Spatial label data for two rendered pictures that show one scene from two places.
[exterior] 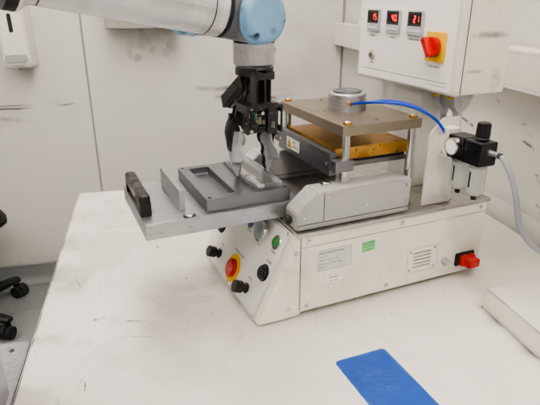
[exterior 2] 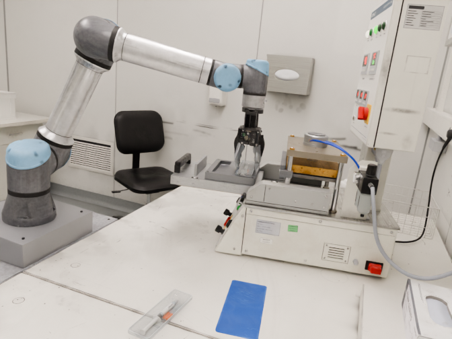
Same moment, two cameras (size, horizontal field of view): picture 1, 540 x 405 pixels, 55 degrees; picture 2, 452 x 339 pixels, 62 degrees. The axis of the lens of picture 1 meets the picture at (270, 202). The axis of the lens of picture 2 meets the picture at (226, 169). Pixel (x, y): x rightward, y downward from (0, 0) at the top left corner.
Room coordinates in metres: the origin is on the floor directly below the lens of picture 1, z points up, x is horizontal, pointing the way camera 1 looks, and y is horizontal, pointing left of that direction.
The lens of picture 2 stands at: (-0.12, -0.58, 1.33)
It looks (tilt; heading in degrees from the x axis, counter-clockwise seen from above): 15 degrees down; 32
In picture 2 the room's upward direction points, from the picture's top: 6 degrees clockwise
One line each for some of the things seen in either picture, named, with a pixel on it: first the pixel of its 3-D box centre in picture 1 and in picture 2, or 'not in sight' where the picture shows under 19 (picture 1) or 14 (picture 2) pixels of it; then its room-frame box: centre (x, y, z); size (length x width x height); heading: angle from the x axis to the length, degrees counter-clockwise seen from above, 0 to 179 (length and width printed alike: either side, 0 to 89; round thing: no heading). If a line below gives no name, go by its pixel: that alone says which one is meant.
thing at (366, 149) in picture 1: (346, 129); (312, 158); (1.08, -0.16, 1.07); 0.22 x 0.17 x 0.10; 24
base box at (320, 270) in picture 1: (341, 231); (300, 222); (1.06, -0.16, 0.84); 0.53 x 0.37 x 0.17; 114
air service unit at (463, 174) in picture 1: (466, 158); (363, 187); (0.93, -0.37, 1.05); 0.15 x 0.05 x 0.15; 24
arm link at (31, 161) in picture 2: not in sight; (29, 164); (0.49, 0.49, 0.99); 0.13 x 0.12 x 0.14; 36
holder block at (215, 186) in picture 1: (231, 182); (233, 171); (0.98, 0.08, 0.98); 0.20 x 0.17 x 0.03; 24
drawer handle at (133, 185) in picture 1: (137, 192); (183, 162); (0.90, 0.25, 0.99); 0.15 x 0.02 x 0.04; 24
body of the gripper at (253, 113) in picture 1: (255, 100); (250, 126); (0.97, 0.03, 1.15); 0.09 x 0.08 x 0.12; 24
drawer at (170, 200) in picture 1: (208, 191); (220, 172); (0.96, 0.12, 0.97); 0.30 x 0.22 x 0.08; 114
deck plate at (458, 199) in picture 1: (354, 188); (316, 198); (1.10, -0.19, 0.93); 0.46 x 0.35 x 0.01; 114
